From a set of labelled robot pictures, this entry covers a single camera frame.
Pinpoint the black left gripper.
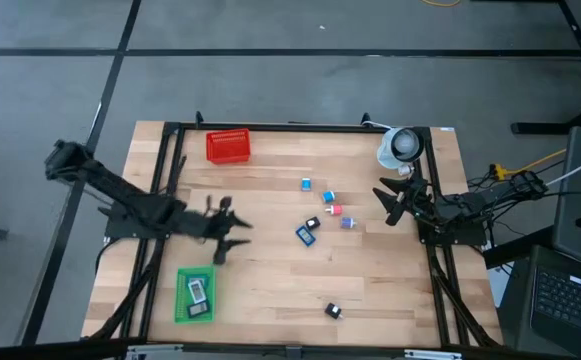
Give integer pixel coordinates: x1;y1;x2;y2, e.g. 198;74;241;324
177;194;255;266

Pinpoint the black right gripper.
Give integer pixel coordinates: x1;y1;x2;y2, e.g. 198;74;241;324
371;176;434;227

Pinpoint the blue calculator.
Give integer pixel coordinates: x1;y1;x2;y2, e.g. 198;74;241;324
294;224;317;248

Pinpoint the white spotlight lamp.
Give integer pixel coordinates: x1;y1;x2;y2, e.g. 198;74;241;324
375;125;426;171

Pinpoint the white calculator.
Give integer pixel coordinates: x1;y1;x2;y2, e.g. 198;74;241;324
187;279;208;305

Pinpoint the black calculator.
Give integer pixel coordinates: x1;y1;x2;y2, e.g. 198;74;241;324
186;299;212;320

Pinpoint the green plastic basket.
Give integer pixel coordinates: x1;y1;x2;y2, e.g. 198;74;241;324
173;264;217;325

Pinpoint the red plastic basket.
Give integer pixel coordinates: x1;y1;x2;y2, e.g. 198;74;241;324
205;127;252;166

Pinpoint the black desk leg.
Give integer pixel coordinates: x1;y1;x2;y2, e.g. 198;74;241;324
511;97;581;136

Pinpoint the grey computer case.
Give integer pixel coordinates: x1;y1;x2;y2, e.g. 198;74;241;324
551;124;581;275

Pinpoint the black laptop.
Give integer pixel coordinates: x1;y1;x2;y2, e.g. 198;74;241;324
528;243;581;360

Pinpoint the black table frame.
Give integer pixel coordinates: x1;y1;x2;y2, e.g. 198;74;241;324
82;110;504;360

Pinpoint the yellow extension cord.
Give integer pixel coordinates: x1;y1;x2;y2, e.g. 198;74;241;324
488;147;569;182

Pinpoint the silver metal bracket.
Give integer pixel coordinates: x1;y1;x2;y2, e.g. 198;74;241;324
125;343;185;360
403;348;464;360

